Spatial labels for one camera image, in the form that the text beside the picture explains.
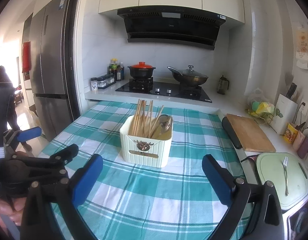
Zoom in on wooden cutting board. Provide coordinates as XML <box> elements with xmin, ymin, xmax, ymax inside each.
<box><xmin>226</xmin><ymin>114</ymin><xmax>276</xmax><ymax>153</ymax></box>

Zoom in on black pot orange lid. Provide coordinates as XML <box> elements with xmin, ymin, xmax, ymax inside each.
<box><xmin>128</xmin><ymin>62</ymin><xmax>155</xmax><ymax>79</ymax></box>

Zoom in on chopstick standing in holder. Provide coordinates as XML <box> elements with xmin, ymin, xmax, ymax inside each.
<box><xmin>139</xmin><ymin>100</ymin><xmax>147</xmax><ymax>137</ymax></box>

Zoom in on black range hood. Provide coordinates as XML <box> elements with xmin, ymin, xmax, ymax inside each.
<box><xmin>117</xmin><ymin>5</ymin><xmax>226</xmax><ymax>50</ymax></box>

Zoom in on steel spoon in holder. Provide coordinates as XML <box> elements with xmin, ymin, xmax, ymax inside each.
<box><xmin>153</xmin><ymin>114</ymin><xmax>171</xmax><ymax>139</ymax></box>

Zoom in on white knife block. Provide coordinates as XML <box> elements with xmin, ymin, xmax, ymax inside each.
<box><xmin>270</xmin><ymin>94</ymin><xmax>298</xmax><ymax>135</ymax></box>

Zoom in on cream utensil holder box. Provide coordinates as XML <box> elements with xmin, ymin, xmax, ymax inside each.
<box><xmin>119</xmin><ymin>116</ymin><xmax>173</xmax><ymax>168</ymax></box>

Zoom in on teal plaid tablecloth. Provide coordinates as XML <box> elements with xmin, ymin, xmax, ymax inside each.
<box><xmin>40</xmin><ymin>101</ymin><xmax>244</xmax><ymax>239</ymax></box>

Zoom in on black gas stove top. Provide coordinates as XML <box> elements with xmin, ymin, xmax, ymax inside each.
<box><xmin>116</xmin><ymin>77</ymin><xmax>212</xmax><ymax>103</ymax></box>

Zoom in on wok with glass lid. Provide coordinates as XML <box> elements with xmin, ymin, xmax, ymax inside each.
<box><xmin>167</xmin><ymin>65</ymin><xmax>208</xmax><ymax>87</ymax></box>

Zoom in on steel spoon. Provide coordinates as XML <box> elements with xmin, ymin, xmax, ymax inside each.
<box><xmin>159</xmin><ymin>115</ymin><xmax>172</xmax><ymax>134</ymax></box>
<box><xmin>153</xmin><ymin>114</ymin><xmax>171</xmax><ymax>139</ymax></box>

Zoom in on yellow printed cup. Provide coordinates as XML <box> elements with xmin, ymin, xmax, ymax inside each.
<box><xmin>283</xmin><ymin>122</ymin><xmax>299</xmax><ymax>144</ymax></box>

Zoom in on dark glass kettle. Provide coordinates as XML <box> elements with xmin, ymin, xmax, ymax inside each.
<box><xmin>217</xmin><ymin>76</ymin><xmax>230</xmax><ymax>95</ymax></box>

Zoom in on chopstick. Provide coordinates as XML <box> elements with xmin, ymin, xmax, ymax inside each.
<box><xmin>139</xmin><ymin>100</ymin><xmax>147</xmax><ymax>137</ymax></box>
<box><xmin>130</xmin><ymin>99</ymin><xmax>142</xmax><ymax>136</ymax></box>
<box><xmin>149</xmin><ymin>105</ymin><xmax>164</xmax><ymax>138</ymax></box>
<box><xmin>143</xmin><ymin>103</ymin><xmax>151</xmax><ymax>138</ymax></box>
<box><xmin>146</xmin><ymin>100</ymin><xmax>153</xmax><ymax>138</ymax></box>
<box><xmin>132</xmin><ymin>99</ymin><xmax>143</xmax><ymax>136</ymax></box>
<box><xmin>134</xmin><ymin>100</ymin><xmax>143</xmax><ymax>136</ymax></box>

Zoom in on left hand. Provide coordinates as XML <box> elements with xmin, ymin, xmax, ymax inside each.
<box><xmin>0</xmin><ymin>198</ymin><xmax>27</xmax><ymax>229</ymax></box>

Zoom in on spice jar rack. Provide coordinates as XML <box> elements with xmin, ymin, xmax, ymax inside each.
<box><xmin>90</xmin><ymin>74</ymin><xmax>116</xmax><ymax>91</ymax></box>

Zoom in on sauce bottles group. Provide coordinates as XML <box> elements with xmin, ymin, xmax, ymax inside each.
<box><xmin>108</xmin><ymin>58</ymin><xmax>125</xmax><ymax>81</ymax></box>

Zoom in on person in dark jacket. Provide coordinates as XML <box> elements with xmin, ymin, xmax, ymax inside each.
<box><xmin>0</xmin><ymin>66</ymin><xmax>21</xmax><ymax>147</ymax></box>

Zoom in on black handle roll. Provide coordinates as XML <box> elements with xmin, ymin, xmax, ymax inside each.
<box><xmin>222</xmin><ymin>117</ymin><xmax>242</xmax><ymax>150</ymax></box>

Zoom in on steel refrigerator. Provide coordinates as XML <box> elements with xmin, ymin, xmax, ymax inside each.
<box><xmin>29</xmin><ymin>0</ymin><xmax>79</xmax><ymax>141</ymax></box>

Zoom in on plastic bag with vegetables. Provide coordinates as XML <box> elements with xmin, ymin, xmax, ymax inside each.
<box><xmin>247</xmin><ymin>88</ymin><xmax>275</xmax><ymax>124</ymax></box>

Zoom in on small steel fork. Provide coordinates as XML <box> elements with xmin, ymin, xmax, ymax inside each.
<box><xmin>283</xmin><ymin>156</ymin><xmax>289</xmax><ymax>196</ymax></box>

